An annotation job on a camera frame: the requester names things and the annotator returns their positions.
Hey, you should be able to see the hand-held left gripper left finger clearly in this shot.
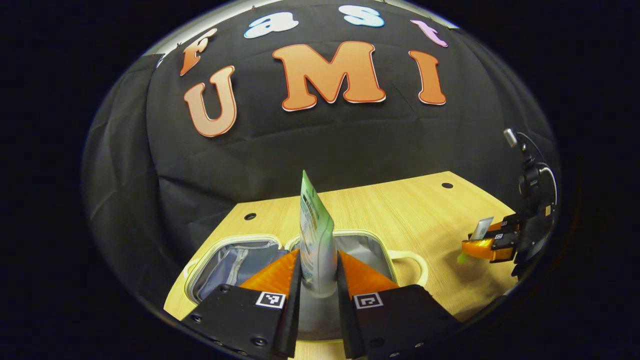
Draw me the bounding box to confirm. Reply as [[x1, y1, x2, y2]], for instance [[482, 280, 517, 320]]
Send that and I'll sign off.
[[180, 248, 303, 360]]

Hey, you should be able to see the green printed white tube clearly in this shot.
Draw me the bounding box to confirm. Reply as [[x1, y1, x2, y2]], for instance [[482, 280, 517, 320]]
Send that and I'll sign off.
[[299, 170, 338, 299]]

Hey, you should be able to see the pale green small suitcase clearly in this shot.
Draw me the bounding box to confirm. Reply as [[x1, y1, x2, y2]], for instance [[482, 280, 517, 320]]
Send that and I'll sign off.
[[184, 230, 430, 343]]

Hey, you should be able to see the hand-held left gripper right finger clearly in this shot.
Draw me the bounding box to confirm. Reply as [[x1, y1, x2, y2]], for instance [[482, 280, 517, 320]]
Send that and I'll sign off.
[[336, 250, 463, 360]]

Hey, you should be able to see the small white tube green cap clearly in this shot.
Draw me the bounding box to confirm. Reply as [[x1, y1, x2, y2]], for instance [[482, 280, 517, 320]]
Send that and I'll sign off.
[[456, 216, 496, 266]]

